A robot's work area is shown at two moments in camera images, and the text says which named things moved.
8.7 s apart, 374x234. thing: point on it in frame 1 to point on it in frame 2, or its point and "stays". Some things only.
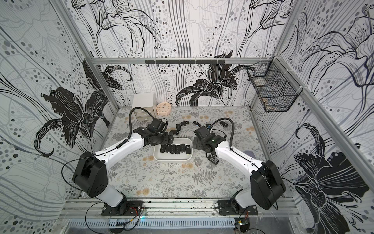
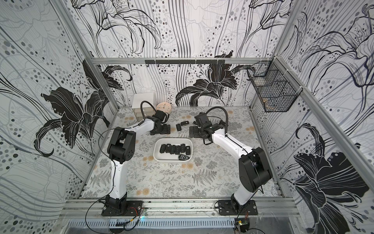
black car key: (177, 149) stays
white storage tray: (159, 156) stays
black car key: (182, 147) stays
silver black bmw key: (213, 159) to (183, 157)
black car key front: (173, 148) stays
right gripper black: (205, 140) to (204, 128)
